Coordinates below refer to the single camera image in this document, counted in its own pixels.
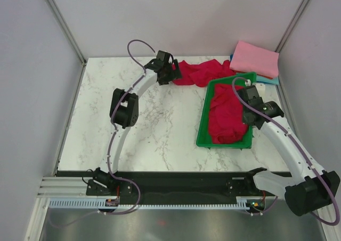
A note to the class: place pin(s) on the right aluminium frame post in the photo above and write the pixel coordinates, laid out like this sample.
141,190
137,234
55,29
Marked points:
292,24

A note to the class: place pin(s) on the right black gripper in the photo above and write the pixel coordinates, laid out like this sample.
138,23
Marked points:
244,121

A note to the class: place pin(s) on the crumpled red t shirt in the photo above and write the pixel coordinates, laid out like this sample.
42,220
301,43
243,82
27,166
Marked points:
225,125

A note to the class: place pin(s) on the folded orange t shirt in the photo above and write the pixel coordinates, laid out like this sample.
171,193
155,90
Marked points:
262,77

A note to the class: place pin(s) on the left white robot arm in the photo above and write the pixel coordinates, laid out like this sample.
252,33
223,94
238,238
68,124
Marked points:
124,113

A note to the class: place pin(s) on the white slotted cable duct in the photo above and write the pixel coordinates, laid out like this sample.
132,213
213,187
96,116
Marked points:
106,204

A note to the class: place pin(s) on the green plastic tray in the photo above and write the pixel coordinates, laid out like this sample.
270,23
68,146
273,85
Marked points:
203,138

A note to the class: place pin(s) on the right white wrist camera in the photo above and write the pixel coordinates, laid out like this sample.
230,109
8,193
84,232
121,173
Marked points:
261,88

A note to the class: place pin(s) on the folded blue t shirt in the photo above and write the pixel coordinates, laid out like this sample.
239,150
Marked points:
262,58

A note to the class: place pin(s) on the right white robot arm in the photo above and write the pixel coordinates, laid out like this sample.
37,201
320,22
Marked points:
310,187

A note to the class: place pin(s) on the folded teal t shirt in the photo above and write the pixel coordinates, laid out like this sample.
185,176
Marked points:
273,81

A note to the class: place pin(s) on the left aluminium frame post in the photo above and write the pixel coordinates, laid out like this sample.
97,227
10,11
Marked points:
66,30

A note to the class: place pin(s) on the aluminium frame post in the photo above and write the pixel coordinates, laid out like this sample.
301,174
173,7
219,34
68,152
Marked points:
292,24
66,30

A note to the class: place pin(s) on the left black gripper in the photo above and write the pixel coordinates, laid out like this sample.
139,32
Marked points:
177,74

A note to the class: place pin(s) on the folded pink t shirt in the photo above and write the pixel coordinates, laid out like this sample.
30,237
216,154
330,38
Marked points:
245,66

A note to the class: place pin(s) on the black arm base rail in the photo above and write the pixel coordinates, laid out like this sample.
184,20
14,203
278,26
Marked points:
179,187

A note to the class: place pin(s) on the red t shirt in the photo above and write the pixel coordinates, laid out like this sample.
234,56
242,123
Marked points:
201,74
225,125

